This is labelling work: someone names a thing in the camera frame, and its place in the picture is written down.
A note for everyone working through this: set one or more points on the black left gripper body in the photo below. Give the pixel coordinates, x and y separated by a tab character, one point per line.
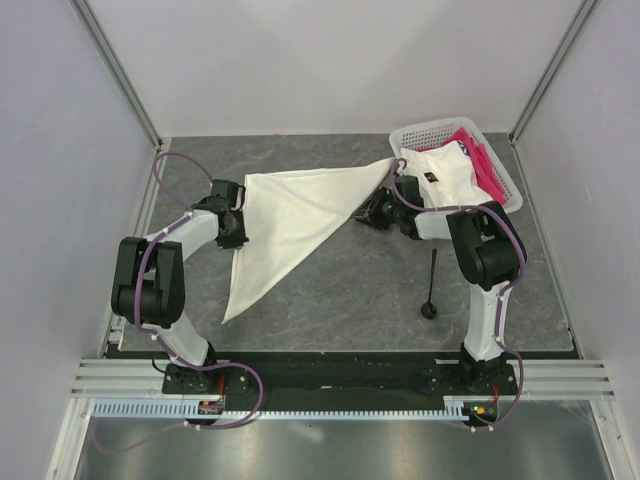
237	237

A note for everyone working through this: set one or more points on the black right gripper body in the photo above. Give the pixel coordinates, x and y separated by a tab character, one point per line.
387	211

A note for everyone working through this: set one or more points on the cream cloth napkin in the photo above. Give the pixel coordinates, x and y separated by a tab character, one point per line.
288	215

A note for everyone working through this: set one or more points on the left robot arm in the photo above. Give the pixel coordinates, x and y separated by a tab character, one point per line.
149	286

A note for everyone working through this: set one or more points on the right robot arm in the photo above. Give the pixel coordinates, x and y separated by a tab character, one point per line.
489	253

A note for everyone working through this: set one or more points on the white folded cloth in basket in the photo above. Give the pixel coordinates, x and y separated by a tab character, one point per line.
446	176

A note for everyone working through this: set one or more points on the white plastic basket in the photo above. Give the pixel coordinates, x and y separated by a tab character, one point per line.
433	134

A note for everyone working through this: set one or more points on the pink cloth in basket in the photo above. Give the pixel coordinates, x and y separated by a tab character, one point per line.
482	165

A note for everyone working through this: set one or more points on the black spoon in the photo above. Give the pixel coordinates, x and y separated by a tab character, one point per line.
428	310

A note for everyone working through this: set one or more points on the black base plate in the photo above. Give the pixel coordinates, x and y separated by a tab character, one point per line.
342	380

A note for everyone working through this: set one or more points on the light blue cable duct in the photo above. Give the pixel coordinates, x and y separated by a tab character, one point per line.
181	409

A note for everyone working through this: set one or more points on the left aluminium frame post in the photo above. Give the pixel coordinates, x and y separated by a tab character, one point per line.
106	51

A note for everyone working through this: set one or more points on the aluminium frame post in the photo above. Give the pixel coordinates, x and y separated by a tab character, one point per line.
574	29
106	51

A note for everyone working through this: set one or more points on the right aluminium frame post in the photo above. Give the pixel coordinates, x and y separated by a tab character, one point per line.
574	29

